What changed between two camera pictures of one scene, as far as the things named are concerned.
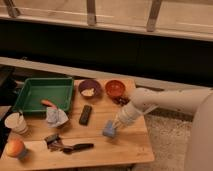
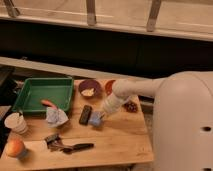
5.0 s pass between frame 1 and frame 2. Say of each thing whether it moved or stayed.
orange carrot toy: stayed
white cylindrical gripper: moved
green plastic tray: stayed
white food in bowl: stayed
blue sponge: moved
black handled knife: stayed
